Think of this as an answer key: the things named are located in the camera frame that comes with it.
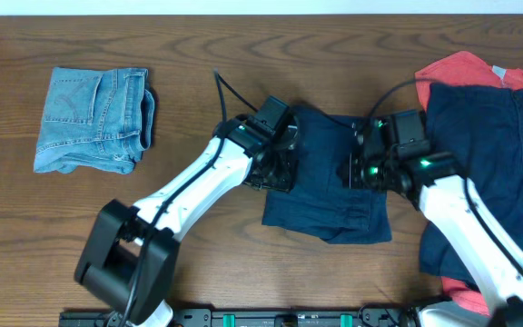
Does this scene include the navy blue shorts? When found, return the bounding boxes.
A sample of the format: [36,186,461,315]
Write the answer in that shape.
[262,105,392,244]

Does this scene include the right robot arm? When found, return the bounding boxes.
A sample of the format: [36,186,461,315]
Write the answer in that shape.
[345,118,523,326]

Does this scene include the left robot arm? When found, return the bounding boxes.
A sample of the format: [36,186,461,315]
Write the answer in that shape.
[74,115,299,326]

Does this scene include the navy shorts in pile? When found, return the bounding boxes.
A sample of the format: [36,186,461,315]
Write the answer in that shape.
[419,82,523,287]

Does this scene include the red t-shirt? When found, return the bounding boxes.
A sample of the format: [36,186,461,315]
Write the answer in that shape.
[414,50,523,317]

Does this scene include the folded light blue jeans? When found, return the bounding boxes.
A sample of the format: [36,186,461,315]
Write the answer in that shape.
[34,67,155,174]

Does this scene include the left black cable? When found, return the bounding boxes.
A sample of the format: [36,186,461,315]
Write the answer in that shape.
[106,68,261,327]

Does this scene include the black cable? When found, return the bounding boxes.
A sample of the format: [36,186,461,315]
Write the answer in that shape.
[327,77,523,314]
[106,68,261,327]

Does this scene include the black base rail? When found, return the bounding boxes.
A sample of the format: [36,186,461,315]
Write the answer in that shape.
[58,304,426,327]

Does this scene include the right black cable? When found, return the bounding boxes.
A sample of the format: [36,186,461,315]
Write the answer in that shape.
[327,77,523,314]

